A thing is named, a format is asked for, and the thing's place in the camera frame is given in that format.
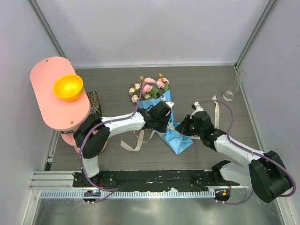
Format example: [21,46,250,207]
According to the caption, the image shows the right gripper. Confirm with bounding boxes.
[175,114,203,137]

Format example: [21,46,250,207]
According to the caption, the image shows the cream ribbon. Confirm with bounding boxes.
[120,95,220,151]

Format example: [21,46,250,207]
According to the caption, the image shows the pink rose stem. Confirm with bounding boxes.
[140,74,169,100]

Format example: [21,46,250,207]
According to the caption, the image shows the blue wrapping paper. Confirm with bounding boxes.
[139,90,193,155]

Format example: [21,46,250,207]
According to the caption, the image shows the cream rose bunch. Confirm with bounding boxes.
[128,83,142,103]

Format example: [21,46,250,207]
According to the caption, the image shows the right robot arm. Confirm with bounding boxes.
[175,111,296,203]

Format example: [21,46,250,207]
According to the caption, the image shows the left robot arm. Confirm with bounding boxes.
[73,101,174,187]

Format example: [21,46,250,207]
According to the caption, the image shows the clear glass vase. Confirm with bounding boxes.
[223,71,246,101]

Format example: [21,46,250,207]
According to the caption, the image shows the pink two-tier stand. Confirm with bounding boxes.
[30,56,108,154]

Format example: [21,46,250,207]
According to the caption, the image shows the yellow plastic bowl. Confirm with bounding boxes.
[52,74,84,101]

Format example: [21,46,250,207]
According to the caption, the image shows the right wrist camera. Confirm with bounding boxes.
[190,102,204,117]

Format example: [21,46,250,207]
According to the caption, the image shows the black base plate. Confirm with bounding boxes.
[72,169,221,192]

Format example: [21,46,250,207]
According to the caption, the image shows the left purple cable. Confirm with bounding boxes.
[76,82,166,202]

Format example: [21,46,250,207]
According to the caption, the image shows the aluminium frame rail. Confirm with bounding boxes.
[29,171,82,190]

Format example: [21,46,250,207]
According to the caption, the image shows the white slotted cable duct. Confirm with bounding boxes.
[40,189,215,199]

